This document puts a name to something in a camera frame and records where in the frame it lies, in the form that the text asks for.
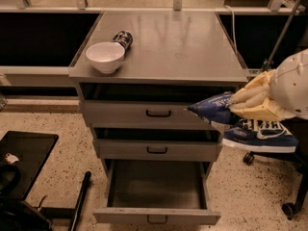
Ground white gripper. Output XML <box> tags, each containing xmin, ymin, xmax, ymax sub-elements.
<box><xmin>229</xmin><ymin>49</ymin><xmax>308</xmax><ymax>121</ymax></box>

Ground blue chip bag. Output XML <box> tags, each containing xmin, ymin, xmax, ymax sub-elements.
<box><xmin>187</xmin><ymin>91</ymin><xmax>298</xmax><ymax>153</ymax></box>

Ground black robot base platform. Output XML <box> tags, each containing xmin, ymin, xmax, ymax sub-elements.
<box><xmin>0</xmin><ymin>131</ymin><xmax>59</xmax><ymax>231</ymax></box>

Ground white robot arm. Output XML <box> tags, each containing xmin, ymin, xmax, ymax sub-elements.
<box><xmin>228</xmin><ymin>49</ymin><xmax>308</xmax><ymax>121</ymax></box>

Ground grey drawer cabinet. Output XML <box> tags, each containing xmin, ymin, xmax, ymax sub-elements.
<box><xmin>69</xmin><ymin>11</ymin><xmax>246</xmax><ymax>169</ymax></box>

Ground grey bottom drawer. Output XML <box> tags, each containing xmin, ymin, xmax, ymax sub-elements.
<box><xmin>93</xmin><ymin>160</ymin><xmax>220</xmax><ymax>225</ymax></box>

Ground grey drawer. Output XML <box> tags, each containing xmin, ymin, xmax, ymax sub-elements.
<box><xmin>93</xmin><ymin>160</ymin><xmax>220</xmax><ymax>225</ymax></box>
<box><xmin>79</xmin><ymin>83</ymin><xmax>232</xmax><ymax>130</ymax></box>
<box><xmin>93</xmin><ymin>128</ymin><xmax>221</xmax><ymax>162</ymax></box>

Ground grey middle drawer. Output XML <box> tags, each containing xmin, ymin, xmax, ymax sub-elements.
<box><xmin>93</xmin><ymin>128</ymin><xmax>221</xmax><ymax>162</ymax></box>

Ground grey top drawer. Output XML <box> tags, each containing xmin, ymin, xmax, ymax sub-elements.
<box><xmin>79</xmin><ymin>83</ymin><xmax>232</xmax><ymax>130</ymax></box>

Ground black office chair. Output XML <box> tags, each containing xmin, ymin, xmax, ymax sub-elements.
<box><xmin>242</xmin><ymin>115</ymin><xmax>308</xmax><ymax>220</ymax></box>

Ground blue patterned can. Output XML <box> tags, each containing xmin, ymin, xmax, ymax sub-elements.
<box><xmin>113</xmin><ymin>31</ymin><xmax>133</xmax><ymax>51</ymax></box>

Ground white bowl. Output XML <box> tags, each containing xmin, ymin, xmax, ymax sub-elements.
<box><xmin>86</xmin><ymin>42</ymin><xmax>125</xmax><ymax>73</ymax></box>

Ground black pole on floor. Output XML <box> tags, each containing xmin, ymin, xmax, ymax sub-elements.
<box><xmin>68</xmin><ymin>171</ymin><xmax>91</xmax><ymax>231</ymax></box>

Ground white cable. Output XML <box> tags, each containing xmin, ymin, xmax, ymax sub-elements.
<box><xmin>223</xmin><ymin>4</ymin><xmax>241</xmax><ymax>57</ymax></box>

